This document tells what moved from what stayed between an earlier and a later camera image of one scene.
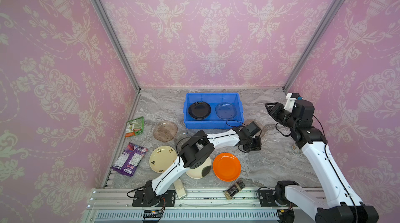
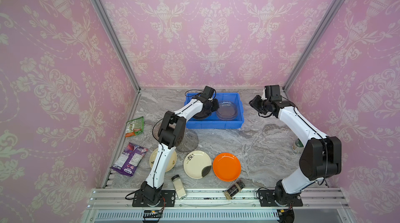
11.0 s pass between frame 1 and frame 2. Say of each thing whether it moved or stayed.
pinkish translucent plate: moved
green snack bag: stayed
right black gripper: moved
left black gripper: moved
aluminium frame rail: stayed
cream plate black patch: stayed
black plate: stayed
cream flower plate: stayed
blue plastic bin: stayed
